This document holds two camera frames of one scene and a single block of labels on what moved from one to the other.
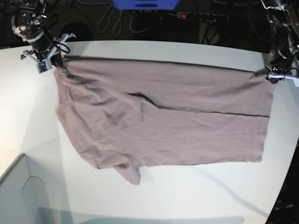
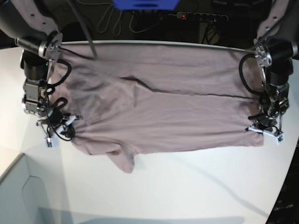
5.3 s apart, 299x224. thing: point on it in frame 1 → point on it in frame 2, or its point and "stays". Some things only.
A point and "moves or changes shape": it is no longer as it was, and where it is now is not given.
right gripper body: x=276 y=74 → x=264 y=123
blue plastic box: x=145 y=4 stays
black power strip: x=195 y=16 stays
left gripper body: x=46 y=55 → x=56 y=122
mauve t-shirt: x=124 y=115 moves or changes shape
